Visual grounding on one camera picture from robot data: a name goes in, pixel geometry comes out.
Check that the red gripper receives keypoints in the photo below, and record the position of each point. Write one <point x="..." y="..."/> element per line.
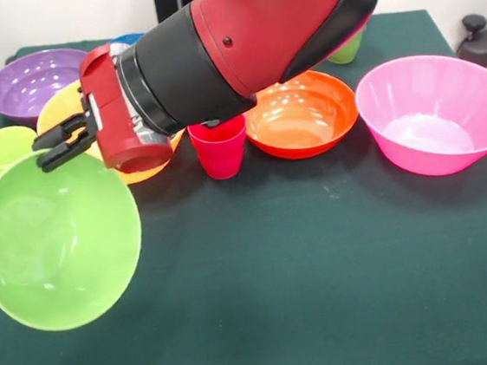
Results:
<point x="110" y="118"/>

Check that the green bowl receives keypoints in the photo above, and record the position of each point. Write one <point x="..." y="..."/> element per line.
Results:
<point x="58" y="245"/>

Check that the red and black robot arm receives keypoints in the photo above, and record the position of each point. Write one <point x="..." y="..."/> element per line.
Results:
<point x="262" y="28"/>

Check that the large yellow-orange bowl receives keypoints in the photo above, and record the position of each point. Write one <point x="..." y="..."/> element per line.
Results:
<point x="61" y="108"/>

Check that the purple bowl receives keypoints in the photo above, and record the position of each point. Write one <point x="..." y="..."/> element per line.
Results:
<point x="19" y="84"/>

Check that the blue bowl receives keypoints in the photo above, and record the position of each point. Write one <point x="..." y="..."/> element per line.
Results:
<point x="128" y="38"/>

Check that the magenta red cup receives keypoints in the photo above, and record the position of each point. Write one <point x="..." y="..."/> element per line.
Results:
<point x="219" y="154"/>

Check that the wide orange-red bowl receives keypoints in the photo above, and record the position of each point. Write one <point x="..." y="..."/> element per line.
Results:
<point x="306" y="119"/>

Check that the dark green tablecloth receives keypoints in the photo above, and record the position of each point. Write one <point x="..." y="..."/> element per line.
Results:
<point x="279" y="274"/>

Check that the green cup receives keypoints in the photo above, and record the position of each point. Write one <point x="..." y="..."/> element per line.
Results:
<point x="347" y="51"/>

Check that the pink bowl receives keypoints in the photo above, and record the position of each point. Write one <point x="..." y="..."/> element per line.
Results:
<point x="431" y="101"/>

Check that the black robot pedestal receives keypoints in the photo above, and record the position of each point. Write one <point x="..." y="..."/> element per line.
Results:
<point x="173" y="7"/>

